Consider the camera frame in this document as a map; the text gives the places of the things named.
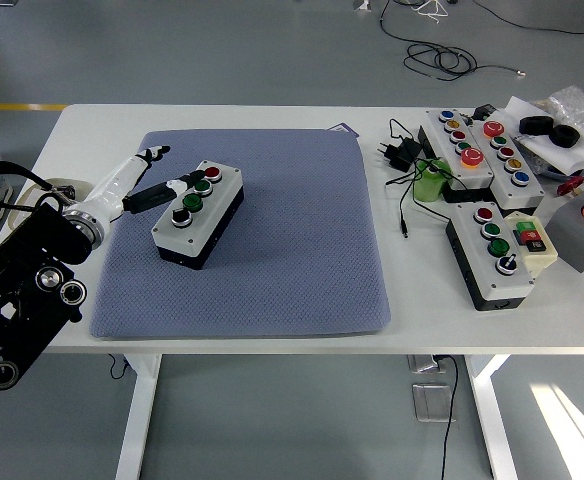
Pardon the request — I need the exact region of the short black hanging cable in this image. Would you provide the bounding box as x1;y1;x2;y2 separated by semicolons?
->
107;353;131;380

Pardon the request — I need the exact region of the black cable under table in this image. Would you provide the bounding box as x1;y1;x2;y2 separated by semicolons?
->
439;354;461;480

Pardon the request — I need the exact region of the black power adapter with cord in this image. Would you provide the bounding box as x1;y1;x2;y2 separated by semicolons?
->
375;118;453;239

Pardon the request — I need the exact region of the clear bubble wrap bag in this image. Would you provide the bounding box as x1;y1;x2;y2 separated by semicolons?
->
534;85;584;139

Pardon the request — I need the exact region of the coiled black floor cable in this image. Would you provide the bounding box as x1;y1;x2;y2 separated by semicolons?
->
379;0;527;81

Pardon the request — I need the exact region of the grey block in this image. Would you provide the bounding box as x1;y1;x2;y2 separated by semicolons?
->
543;187;584;274

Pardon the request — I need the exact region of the blue ring plate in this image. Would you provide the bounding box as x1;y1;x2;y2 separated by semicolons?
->
539;152;584;181

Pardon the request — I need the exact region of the socket bracket under table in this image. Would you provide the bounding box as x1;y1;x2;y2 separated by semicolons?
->
406;353;453;374

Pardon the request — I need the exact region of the white table leg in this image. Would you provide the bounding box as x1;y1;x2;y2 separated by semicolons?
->
114;353;163;480
464;353;518;480

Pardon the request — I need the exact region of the cream oval tray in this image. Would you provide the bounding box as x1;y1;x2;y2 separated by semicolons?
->
7;177;94;234

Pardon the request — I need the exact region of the red knob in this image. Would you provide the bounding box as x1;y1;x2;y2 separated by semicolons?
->
557;175;584;197

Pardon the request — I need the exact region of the long black floor cable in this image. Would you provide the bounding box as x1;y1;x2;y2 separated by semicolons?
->
471;0;584;35

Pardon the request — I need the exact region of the five-button box, mushroom at end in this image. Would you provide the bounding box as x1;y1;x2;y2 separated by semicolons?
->
416;108;497;204

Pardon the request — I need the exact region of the five-button box, mushroom at head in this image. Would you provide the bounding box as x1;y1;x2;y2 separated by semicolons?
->
466;118;547;211

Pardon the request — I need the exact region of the white floor cable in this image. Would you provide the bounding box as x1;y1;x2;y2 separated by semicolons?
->
410;0;451;24

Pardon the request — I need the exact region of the blue-grey textured mat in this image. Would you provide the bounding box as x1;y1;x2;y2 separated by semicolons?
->
89;128;392;341

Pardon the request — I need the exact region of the black foam ring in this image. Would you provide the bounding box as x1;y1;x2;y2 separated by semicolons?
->
550;124;581;149
518;115;556;136

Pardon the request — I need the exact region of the four-button control box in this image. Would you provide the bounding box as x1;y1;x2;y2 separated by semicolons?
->
150;159;246;271
444;201;536;312

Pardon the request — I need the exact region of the metal floor socket box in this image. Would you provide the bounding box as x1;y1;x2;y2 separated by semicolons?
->
411;382;457;424

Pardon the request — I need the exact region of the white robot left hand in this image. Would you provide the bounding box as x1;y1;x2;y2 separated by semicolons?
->
74;144;208;225

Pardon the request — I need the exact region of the cream switch with green red keys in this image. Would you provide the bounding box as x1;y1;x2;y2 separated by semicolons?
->
502;210;558;279

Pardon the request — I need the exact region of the purple card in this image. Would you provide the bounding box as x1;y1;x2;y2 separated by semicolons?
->
327;122;362;139

